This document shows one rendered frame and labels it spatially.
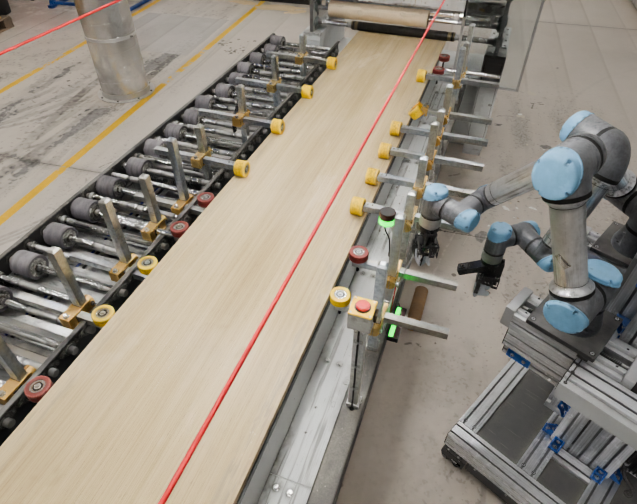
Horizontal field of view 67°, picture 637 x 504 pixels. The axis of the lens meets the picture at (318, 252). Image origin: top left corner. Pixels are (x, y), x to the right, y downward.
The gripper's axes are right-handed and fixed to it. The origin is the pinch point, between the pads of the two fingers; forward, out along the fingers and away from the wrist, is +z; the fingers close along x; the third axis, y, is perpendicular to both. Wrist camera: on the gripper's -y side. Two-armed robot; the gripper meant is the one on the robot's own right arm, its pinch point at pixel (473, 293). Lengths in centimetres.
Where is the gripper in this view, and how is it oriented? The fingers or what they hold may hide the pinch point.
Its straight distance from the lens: 203.4
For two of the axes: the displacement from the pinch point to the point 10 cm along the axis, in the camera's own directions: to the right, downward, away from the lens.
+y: 9.4, 2.3, -2.5
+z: 0.0, 7.3, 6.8
